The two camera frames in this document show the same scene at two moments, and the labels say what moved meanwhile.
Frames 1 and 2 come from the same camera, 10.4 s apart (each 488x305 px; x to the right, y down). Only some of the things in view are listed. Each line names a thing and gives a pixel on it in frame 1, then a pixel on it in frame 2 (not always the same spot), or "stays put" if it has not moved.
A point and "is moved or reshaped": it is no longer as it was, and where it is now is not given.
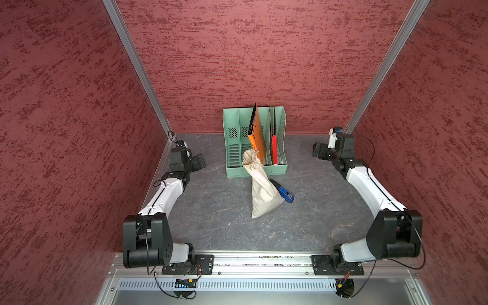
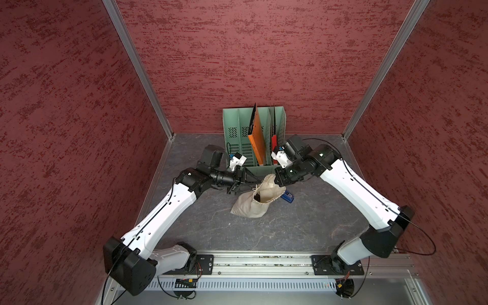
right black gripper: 322,148 -> 283,180
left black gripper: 197,166 -> 237,180
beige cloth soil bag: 266,196 is moved or reshaped
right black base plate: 324,265 stays put
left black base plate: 196,265 stays put
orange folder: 256,134 stays put
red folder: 274,149 stays put
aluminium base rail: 268,279 stays put
